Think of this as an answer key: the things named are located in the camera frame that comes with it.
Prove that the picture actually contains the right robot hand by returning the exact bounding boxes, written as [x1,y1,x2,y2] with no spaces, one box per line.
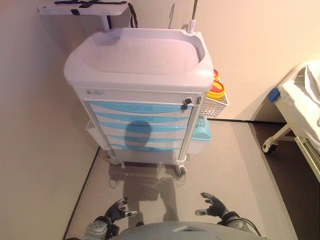
[194,192,230,224]

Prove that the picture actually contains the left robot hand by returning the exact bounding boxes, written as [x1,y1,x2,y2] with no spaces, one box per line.
[103,196,138,227]

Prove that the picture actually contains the grey robot torso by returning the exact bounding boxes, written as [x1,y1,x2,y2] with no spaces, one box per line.
[117,221,251,240]

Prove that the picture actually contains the cart caster wheel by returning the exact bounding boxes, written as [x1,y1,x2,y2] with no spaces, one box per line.
[109,155,126,166]
[174,164,187,176]

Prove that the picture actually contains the blue lidded waste bin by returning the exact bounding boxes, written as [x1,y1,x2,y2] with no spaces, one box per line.
[186,116,213,155]

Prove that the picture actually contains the white side bin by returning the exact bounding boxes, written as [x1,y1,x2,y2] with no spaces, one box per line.
[84,119,103,151]

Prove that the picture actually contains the bed caster wheel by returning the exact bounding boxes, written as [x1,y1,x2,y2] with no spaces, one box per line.
[261,141,278,155]

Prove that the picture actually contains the white perforated basket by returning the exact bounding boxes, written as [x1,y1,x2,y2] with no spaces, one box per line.
[198,93,230,120]

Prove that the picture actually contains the black cart keys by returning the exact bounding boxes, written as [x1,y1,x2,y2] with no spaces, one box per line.
[181,97,193,111]

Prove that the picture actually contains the yellow sharps container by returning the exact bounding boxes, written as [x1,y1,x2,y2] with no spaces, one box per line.
[206,68,226,100]

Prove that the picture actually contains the blue bed corner clip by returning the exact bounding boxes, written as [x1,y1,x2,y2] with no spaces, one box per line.
[268,87,281,103]

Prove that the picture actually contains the white bedding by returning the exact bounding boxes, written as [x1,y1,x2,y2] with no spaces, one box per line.
[281,62,320,151]

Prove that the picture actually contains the white medical cart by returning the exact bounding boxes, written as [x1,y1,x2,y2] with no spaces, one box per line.
[63,27,216,176]

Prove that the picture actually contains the metal infusion pole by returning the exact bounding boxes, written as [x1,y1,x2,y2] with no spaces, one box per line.
[187,0,200,34]

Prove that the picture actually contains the white side shelf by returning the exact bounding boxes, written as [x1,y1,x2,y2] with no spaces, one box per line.
[37,0,129,32]

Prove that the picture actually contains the white hospital bed frame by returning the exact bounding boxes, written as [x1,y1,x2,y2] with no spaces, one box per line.
[261,61,320,181]

